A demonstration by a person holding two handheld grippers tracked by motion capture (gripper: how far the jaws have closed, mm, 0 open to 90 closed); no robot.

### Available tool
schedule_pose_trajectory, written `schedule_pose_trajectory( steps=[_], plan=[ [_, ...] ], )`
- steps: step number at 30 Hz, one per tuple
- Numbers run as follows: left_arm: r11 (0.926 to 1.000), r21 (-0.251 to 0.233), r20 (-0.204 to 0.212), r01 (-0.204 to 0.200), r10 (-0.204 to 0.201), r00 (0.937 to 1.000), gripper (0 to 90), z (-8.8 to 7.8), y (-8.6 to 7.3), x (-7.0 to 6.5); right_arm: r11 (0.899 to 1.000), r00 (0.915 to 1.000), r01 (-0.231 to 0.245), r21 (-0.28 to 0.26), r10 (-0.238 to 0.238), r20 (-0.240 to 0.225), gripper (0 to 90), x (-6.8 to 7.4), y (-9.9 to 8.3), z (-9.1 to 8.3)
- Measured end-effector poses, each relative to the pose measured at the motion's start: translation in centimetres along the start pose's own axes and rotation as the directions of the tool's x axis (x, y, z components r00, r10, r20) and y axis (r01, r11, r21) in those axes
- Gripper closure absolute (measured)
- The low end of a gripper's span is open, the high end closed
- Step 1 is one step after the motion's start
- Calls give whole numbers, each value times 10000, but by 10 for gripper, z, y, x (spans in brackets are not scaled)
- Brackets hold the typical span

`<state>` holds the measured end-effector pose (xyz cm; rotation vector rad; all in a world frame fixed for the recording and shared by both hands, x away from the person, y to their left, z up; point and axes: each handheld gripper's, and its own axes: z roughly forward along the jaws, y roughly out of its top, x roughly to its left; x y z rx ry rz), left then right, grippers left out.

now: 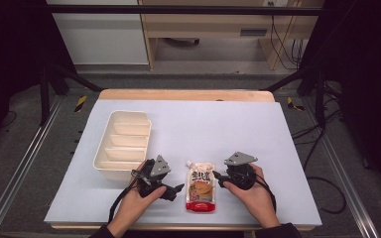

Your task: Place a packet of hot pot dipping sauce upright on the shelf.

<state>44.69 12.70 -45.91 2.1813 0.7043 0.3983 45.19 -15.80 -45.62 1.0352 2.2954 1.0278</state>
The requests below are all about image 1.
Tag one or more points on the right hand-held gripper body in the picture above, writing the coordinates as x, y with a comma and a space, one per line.
241, 175

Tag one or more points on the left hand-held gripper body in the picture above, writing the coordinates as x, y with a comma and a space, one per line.
158, 168

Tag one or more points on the white and red spout pouch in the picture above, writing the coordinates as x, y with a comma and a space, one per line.
200, 190

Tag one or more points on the person's right hand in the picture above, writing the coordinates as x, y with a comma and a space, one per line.
258, 198

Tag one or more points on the person's left hand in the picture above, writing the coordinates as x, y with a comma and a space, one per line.
134, 206

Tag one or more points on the cream divided plastic bin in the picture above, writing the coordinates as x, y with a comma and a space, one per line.
125, 142

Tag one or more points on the pale blue table mat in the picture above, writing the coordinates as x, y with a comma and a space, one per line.
205, 132

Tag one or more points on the wooden table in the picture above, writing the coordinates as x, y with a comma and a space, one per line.
185, 95

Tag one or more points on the yellow and black floor tape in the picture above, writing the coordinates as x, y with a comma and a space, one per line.
292, 104
80, 103

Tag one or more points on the black metal stand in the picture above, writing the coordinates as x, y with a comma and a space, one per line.
54, 82
314, 82

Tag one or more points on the white cabinet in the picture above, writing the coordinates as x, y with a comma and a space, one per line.
102, 36

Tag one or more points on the light wooden desk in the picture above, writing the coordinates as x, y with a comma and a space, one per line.
211, 24

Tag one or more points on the dark curtain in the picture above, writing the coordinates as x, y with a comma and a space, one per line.
10, 59
367, 82

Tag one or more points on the aluminium floor rail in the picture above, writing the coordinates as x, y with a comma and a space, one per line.
20, 165
347, 185

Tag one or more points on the black horizontal frame bar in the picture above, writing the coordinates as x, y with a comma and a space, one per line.
178, 9

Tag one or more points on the white wall socket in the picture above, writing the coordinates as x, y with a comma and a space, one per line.
275, 3

